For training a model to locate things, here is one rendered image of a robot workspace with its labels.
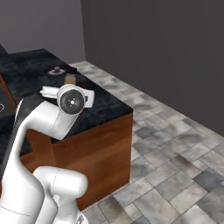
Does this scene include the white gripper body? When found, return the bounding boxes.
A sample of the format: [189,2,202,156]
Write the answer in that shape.
[39,85,96,110]

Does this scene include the wooden island with black top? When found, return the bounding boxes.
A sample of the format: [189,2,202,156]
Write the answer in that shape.
[0,47,135,212]

